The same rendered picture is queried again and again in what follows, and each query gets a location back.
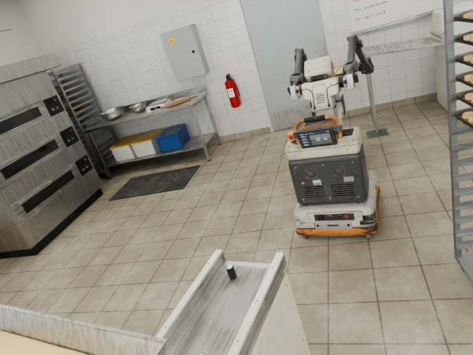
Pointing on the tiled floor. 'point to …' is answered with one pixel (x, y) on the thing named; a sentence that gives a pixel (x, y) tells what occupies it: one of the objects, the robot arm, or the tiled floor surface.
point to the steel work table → (156, 115)
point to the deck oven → (39, 160)
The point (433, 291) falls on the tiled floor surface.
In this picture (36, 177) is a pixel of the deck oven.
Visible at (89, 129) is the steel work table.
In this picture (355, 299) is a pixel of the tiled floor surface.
